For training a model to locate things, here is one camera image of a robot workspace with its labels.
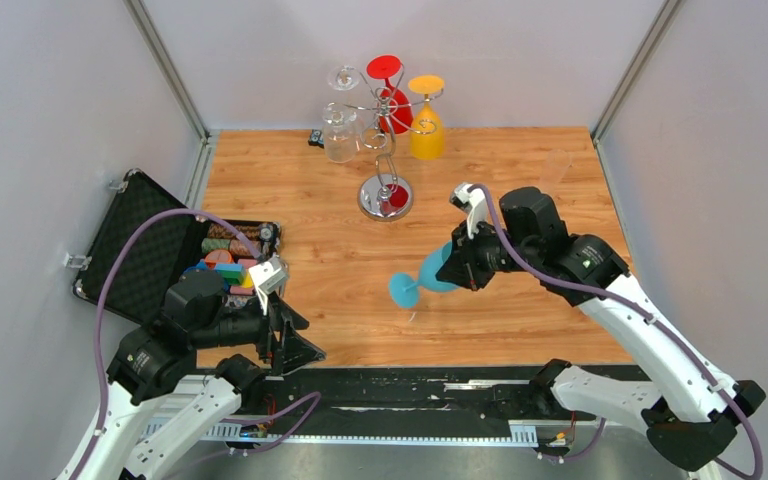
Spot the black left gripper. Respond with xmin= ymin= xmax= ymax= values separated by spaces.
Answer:
xmin=193 ymin=283 xmax=327 ymax=372

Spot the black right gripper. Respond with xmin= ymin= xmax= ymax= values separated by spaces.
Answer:
xmin=436 ymin=216 xmax=538 ymax=291

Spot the blue wine glass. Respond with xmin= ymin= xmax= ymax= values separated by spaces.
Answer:
xmin=388 ymin=242 xmax=459 ymax=309

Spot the clear champagne flute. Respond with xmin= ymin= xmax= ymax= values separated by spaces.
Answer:
xmin=538 ymin=149 xmax=572 ymax=199

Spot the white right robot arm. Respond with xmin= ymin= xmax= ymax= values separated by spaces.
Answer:
xmin=435 ymin=183 xmax=766 ymax=478

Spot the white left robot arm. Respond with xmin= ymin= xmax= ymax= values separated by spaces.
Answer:
xmin=59 ymin=270 xmax=326 ymax=479

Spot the chrome wine glass rack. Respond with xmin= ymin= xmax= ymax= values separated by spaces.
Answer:
xmin=353 ymin=67 xmax=414 ymax=222

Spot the yellow wine glass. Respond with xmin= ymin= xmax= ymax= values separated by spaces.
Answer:
xmin=408 ymin=74 xmax=445 ymax=160

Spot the red wine glass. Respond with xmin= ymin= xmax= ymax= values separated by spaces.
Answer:
xmin=366 ymin=54 xmax=413 ymax=135

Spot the clear hanging wine glass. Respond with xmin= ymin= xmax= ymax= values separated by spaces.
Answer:
xmin=322 ymin=65 xmax=360 ymax=164

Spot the black poker chip case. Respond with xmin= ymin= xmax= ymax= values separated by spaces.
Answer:
xmin=72 ymin=169 xmax=255 ymax=324

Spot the small black clip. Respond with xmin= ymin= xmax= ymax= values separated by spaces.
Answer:
xmin=308 ymin=129 xmax=324 ymax=148

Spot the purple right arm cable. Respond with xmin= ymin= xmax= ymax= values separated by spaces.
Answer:
xmin=471 ymin=182 xmax=766 ymax=480

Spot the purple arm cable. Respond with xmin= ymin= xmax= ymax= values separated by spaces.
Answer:
xmin=471 ymin=182 xmax=766 ymax=480
xmin=76 ymin=207 xmax=324 ymax=480

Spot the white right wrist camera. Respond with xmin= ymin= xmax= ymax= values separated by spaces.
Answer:
xmin=450 ymin=182 xmax=489 ymax=239

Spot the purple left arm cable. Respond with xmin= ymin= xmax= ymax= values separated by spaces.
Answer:
xmin=76 ymin=207 xmax=324 ymax=480

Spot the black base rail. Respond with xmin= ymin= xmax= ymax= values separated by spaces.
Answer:
xmin=264 ymin=366 xmax=585 ymax=438

